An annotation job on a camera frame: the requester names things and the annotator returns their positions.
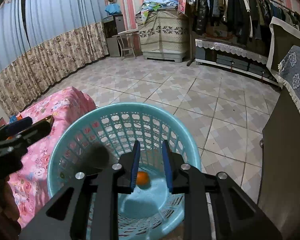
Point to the grey water dispenser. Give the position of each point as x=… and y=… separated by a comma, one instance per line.
x=113, y=25

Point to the small metal stool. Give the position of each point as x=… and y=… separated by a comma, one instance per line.
x=126, y=43

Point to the pile of folded clothes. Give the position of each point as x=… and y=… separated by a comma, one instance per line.
x=153, y=5

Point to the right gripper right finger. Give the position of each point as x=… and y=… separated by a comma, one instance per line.
x=214, y=204

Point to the blue and floral curtain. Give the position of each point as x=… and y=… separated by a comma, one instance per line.
x=44, y=41

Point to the cloth covered chest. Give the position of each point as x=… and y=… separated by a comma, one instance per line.
x=164, y=35

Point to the blue shiny wrapper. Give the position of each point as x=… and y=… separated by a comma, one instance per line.
x=13, y=119

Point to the orange mandarin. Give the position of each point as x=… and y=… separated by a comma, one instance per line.
x=142, y=179

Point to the dark brown cabinet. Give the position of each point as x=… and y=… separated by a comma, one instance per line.
x=279, y=196

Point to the blue covered potted plant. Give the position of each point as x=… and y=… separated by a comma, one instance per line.
x=113, y=8

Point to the low tv stand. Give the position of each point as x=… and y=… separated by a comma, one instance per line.
x=234, y=59

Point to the brown phone case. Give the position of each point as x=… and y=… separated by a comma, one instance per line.
x=50, y=119

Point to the blue patterned fringed cloth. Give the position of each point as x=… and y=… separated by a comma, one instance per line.
x=289, y=74

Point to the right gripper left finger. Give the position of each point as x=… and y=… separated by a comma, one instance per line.
x=88, y=200

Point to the clothes rack with garments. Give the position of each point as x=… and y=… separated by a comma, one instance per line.
x=243, y=24

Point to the person's hand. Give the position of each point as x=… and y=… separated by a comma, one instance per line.
x=9, y=212

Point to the pink hanging bag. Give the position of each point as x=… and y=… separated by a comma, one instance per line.
x=182, y=6

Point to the light blue plastic basket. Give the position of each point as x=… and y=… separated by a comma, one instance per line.
x=149, y=213

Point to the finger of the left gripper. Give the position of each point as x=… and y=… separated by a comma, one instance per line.
x=14, y=128
x=28, y=136

